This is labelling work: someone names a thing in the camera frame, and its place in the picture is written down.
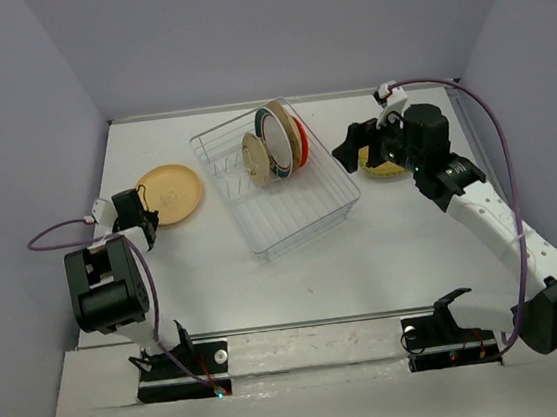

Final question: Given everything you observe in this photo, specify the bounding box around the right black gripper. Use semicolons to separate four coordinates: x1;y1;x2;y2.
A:
326;102;426;182

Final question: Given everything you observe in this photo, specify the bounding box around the plain yellow round plate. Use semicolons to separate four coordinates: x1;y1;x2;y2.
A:
136;164;203;227

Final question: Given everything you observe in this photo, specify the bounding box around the orange round plate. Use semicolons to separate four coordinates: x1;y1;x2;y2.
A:
290;115;309;168

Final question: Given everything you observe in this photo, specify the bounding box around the cream plate with leaf pattern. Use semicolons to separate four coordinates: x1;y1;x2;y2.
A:
266;100;302;173

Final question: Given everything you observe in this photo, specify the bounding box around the white plate with green rim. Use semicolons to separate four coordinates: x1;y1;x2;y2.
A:
254;107;293;179

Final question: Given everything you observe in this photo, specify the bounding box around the white wire dish rack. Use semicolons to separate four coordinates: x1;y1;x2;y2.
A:
189;97;361;260

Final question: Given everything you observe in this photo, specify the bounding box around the small cream plate with flowers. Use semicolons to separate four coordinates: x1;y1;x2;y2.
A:
241;132;272;188

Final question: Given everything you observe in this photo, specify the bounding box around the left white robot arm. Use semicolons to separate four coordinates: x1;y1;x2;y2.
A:
64;189;197;376

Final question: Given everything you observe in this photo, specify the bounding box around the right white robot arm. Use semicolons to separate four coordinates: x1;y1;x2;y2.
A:
332;103;557;355

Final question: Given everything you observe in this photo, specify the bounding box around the yellow green bamboo-pattern plate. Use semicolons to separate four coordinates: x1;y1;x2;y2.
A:
358;146;407;179

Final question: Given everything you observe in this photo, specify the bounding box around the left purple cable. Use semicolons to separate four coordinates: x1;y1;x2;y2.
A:
24;204;223;416

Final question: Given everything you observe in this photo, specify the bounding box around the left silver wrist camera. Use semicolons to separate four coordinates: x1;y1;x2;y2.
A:
91;198;117;229

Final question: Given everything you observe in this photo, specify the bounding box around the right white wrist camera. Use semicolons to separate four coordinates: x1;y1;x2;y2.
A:
373;81;408;128

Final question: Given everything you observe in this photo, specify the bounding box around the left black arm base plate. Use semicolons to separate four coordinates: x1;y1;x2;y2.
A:
129;338;233;405

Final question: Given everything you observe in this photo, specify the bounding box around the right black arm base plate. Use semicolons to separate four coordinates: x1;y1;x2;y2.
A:
399;288;502;373

